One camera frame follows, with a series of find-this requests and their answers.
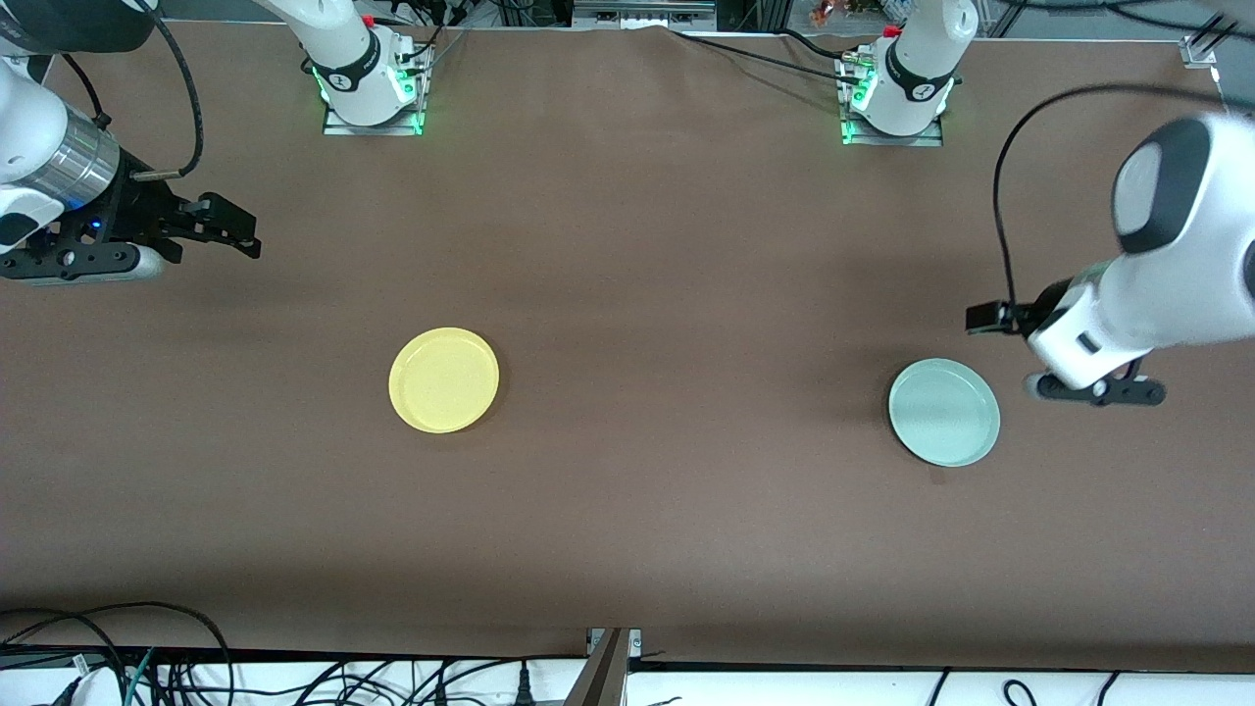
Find light green plate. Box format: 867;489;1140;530
887;358;1002;469

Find yellow plate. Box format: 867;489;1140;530
388;327;501;434

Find brown table mat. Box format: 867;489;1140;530
0;20;1255;660

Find black box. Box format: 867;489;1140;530
719;0;792;32

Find grey metal box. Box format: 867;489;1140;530
573;0;718;31

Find aluminium profile beam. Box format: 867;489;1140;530
563;628;634;706

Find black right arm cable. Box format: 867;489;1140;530
61;0;206;184

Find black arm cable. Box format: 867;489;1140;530
61;0;206;184
991;82;1238;311

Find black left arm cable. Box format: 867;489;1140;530
991;82;1238;311

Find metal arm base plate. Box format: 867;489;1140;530
836;47;948;149
322;39;434;137

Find long black cable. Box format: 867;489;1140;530
673;29;856;83

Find looped black cable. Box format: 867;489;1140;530
0;601;234;706

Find green cable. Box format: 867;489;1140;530
125;647;157;706

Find small silver bracket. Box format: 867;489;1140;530
585;628;644;661

